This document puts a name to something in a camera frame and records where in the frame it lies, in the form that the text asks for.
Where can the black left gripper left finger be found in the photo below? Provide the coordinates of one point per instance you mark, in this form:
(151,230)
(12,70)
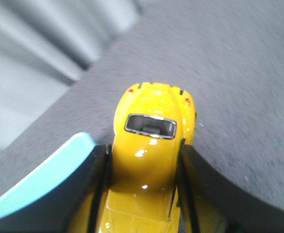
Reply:
(74,206)

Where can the light blue storage box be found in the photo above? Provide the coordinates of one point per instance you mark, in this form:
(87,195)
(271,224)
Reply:
(48,175)

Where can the grey pleated curtain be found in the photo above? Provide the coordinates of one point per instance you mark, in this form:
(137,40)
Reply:
(46,45)

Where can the yellow toy beetle car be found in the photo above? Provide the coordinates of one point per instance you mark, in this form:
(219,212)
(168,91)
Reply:
(152,188)

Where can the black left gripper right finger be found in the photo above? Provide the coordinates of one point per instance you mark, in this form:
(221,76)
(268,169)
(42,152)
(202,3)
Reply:
(229,196)

